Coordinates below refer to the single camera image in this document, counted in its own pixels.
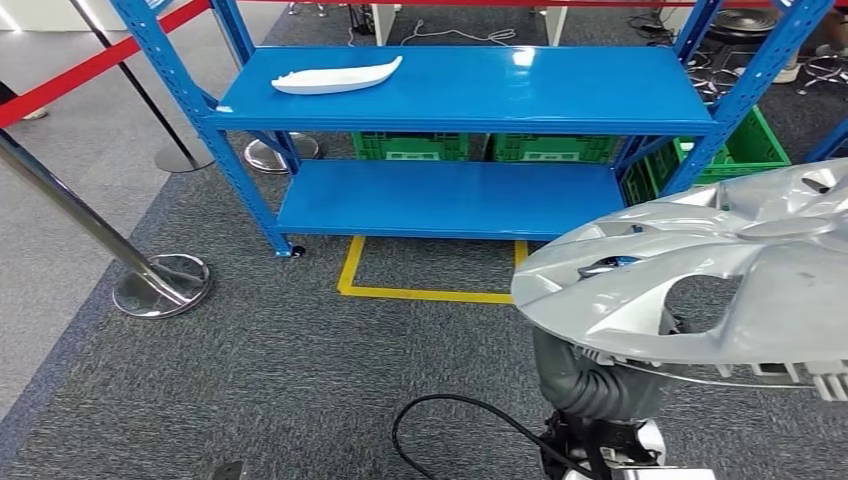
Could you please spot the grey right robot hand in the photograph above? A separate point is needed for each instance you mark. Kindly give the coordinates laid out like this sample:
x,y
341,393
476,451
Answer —
x,y
596,270

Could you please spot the black stanchion post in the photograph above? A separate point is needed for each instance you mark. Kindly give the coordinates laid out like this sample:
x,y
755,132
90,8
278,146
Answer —
x,y
182,159

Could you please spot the black round stool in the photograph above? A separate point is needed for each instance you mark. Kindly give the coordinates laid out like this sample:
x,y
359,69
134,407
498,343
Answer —
x,y
745,20

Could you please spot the white desk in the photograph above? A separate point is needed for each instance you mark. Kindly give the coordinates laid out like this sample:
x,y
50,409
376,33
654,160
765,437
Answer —
x,y
384,23

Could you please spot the green plastic crate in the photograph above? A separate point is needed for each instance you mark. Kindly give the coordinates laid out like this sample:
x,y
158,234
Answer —
x,y
411,146
556,147
755,146

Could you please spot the white plastic car part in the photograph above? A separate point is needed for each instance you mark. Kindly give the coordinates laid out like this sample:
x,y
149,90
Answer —
x,y
331,81

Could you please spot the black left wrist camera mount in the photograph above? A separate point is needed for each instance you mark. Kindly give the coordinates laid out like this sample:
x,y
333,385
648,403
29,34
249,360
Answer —
x,y
228,472

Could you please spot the chrome stanchion post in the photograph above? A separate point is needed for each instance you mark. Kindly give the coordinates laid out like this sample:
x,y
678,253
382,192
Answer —
x,y
262,159
159,285

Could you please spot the silver plastic wheel hubcap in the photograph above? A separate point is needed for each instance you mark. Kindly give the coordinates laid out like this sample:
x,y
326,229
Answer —
x,y
795,298

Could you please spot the right wrist camera unit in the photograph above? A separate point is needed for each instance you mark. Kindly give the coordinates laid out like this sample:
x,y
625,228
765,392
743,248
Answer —
x,y
596,444

